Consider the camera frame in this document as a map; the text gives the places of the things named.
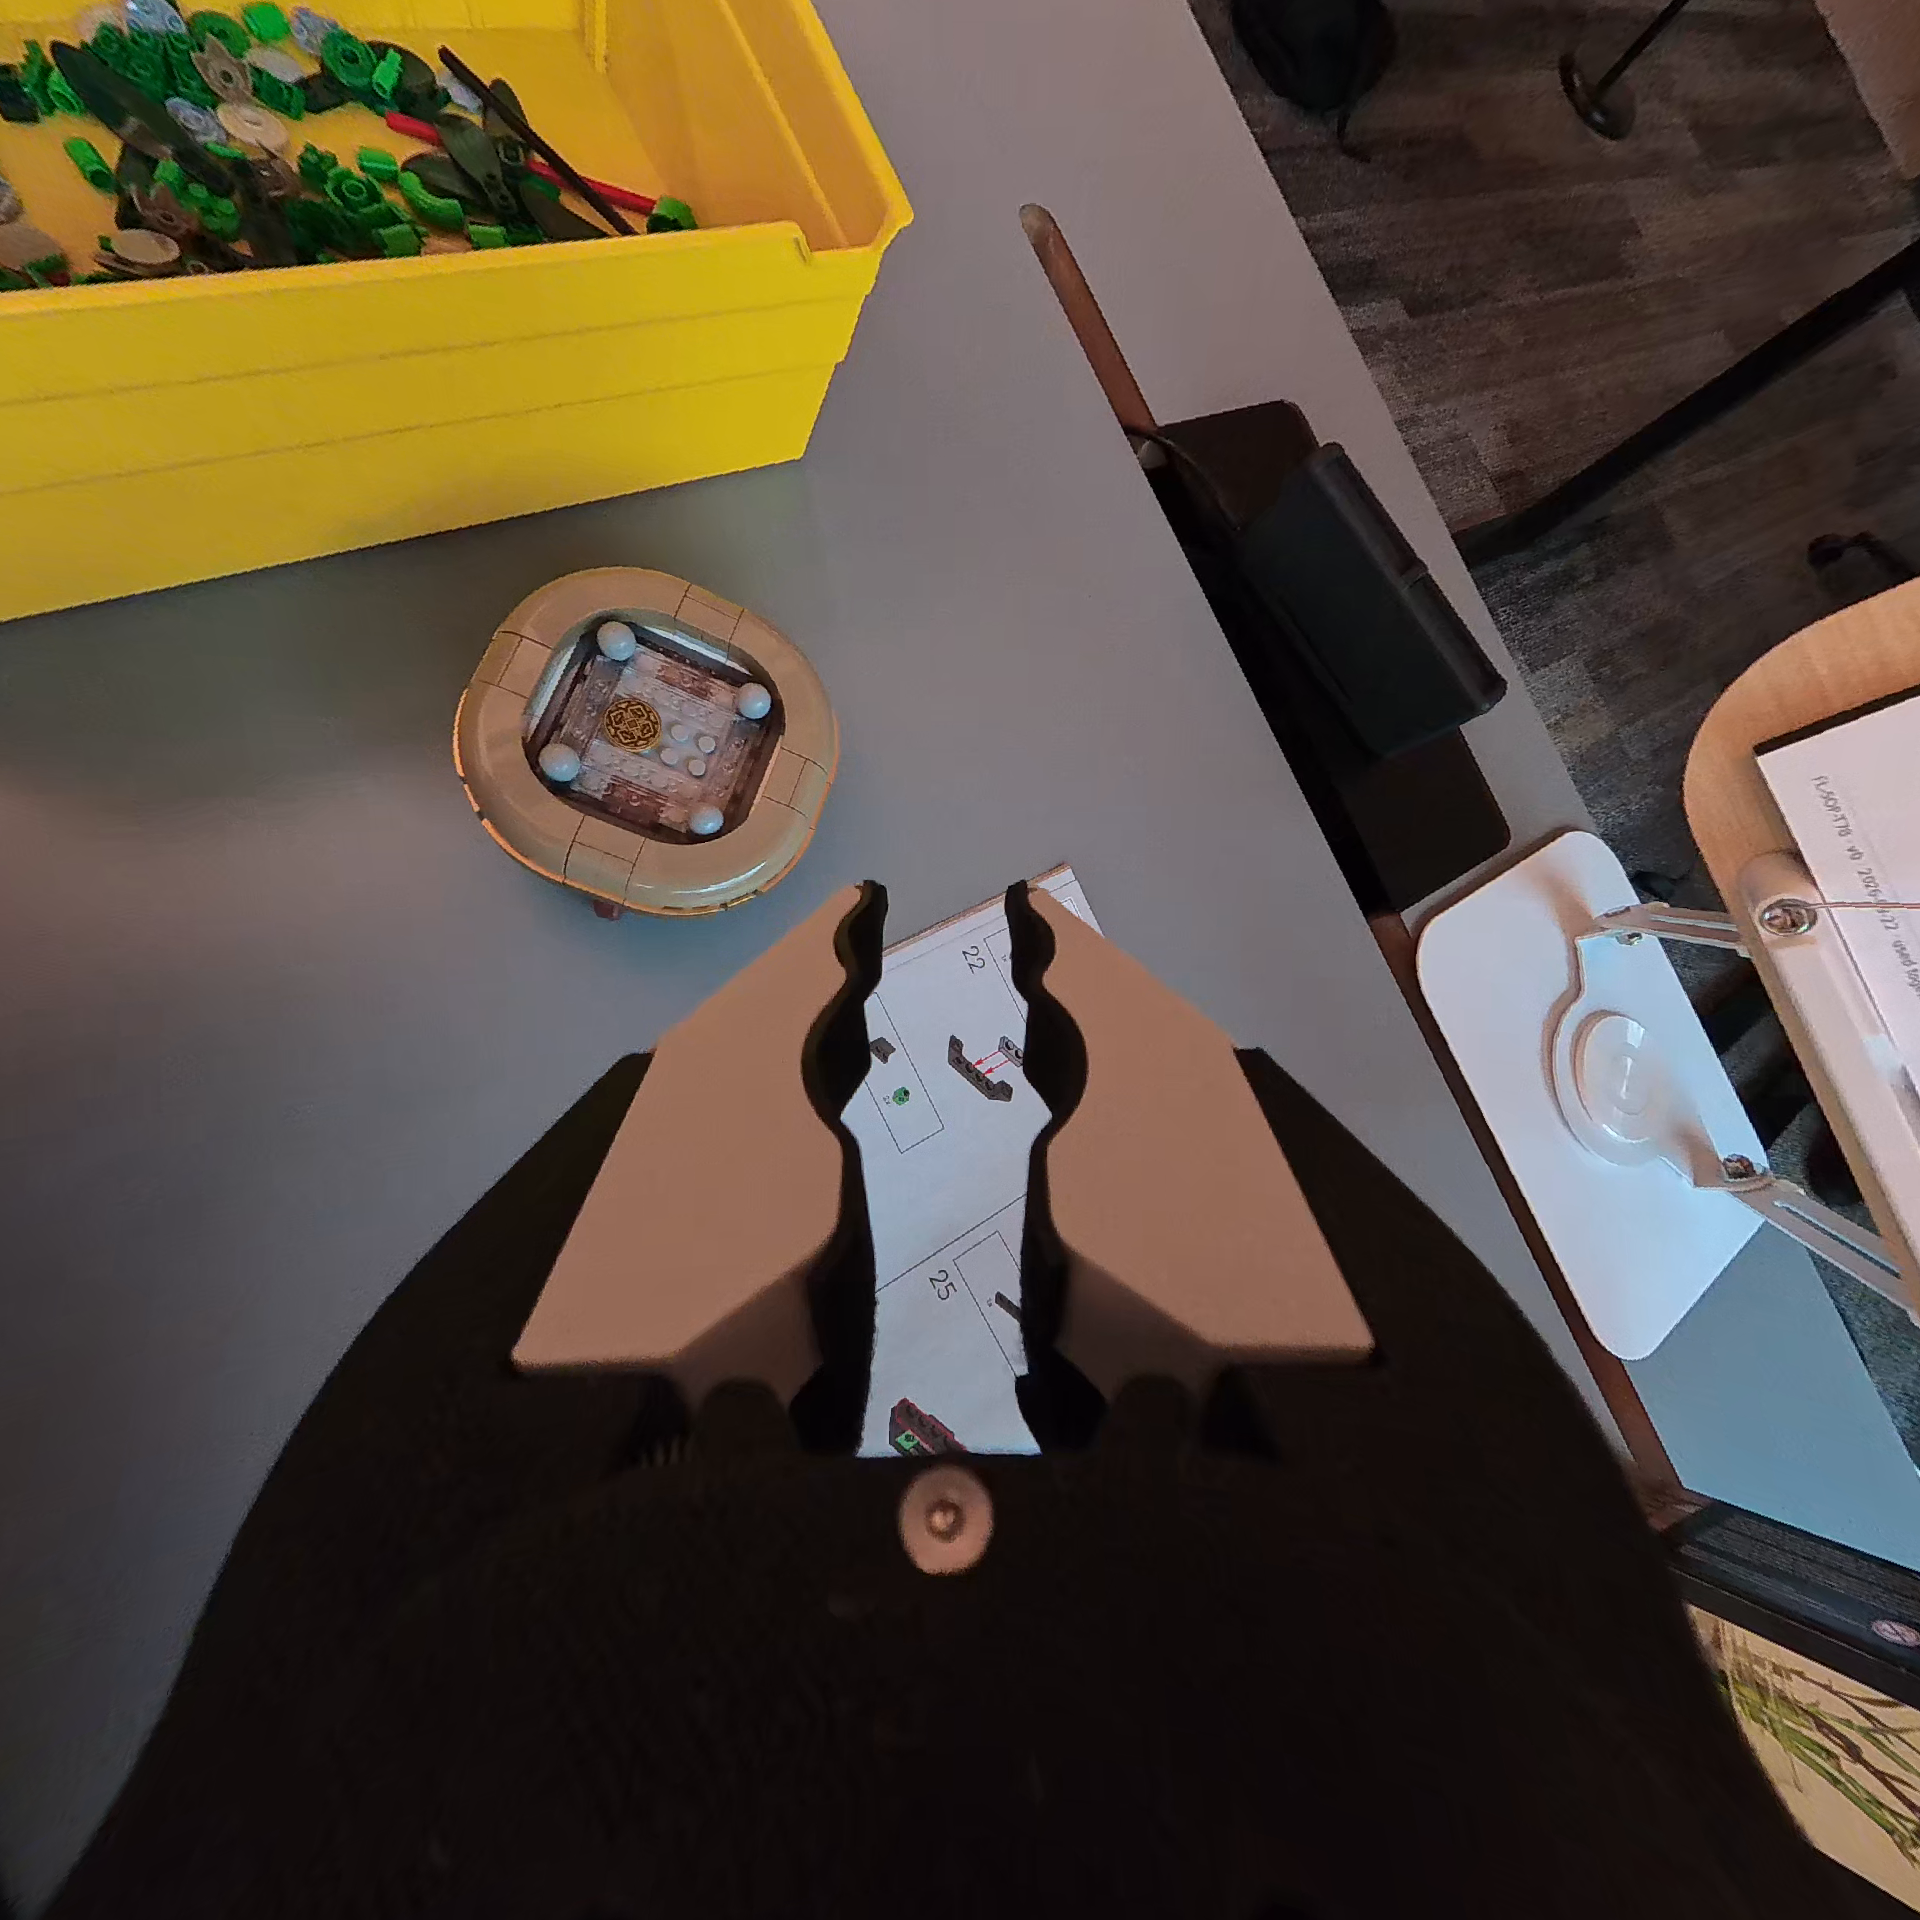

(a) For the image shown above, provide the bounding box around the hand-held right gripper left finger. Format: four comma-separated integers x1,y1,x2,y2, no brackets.
510,883,890,1449

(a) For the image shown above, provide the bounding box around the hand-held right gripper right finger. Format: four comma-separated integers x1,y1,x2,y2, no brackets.
1002,879,1378,1454

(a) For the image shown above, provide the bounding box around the yellow plastic bin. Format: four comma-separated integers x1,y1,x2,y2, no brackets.
0,0,918,625

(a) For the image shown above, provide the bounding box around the pile of small toy bricks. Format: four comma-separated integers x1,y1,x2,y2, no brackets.
0,0,702,294

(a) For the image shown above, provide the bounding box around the building instruction booklet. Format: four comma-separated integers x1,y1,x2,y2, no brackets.
863,862,1104,1461

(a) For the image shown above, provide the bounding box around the white lamp base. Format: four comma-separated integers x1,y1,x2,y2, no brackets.
1416,575,1920,1365

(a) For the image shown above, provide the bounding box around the tan round brick model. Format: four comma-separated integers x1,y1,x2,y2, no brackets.
452,566,840,922

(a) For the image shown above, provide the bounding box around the black power box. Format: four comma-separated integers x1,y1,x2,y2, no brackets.
1238,442,1508,758

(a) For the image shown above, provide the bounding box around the white paper sheet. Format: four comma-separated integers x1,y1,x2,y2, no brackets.
1755,693,1920,1113

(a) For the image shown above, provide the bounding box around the printed cardboard box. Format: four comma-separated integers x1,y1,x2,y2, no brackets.
1668,1500,1920,1920

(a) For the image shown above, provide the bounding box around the long red toy rod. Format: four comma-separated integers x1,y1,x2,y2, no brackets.
382,113,664,217

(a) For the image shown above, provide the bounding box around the long black toy rod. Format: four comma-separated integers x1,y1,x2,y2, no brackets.
435,46,644,242

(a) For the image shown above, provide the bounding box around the black backpack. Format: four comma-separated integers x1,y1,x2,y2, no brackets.
1230,0,1398,154

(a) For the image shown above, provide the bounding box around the black round-base floor stand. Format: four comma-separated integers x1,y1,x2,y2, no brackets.
1560,0,1697,140

